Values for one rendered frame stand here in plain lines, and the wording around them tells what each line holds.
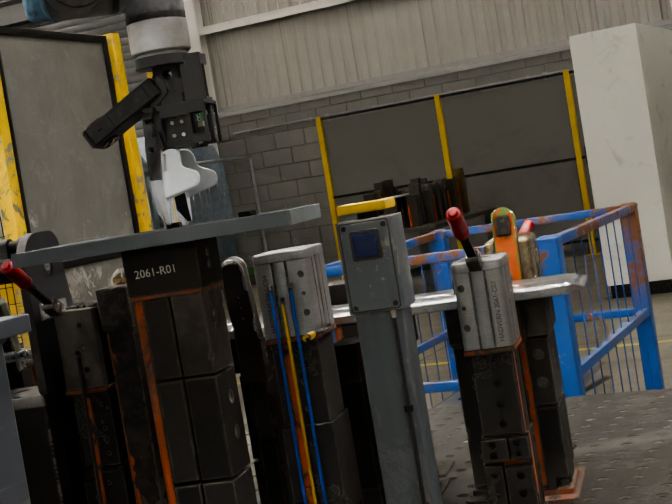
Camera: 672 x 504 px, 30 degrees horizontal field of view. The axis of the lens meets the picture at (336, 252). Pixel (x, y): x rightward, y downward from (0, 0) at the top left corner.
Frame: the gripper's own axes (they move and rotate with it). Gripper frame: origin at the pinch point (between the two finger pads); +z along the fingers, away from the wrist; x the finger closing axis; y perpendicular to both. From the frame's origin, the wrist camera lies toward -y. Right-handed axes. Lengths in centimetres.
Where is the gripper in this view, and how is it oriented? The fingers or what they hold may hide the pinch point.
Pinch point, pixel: (172, 217)
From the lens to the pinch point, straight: 159.5
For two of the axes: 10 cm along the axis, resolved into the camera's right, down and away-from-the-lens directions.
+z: 1.6, 9.9, 0.5
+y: 9.8, -1.5, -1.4
